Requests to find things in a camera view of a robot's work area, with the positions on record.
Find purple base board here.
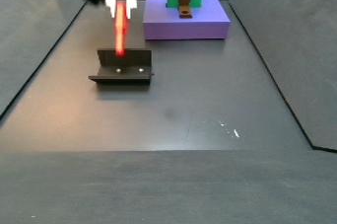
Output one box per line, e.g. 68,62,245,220
144,0,230,40

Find black angled holder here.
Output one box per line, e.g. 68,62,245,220
88,48,153,85

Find red peg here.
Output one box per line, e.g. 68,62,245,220
114,1,128,56

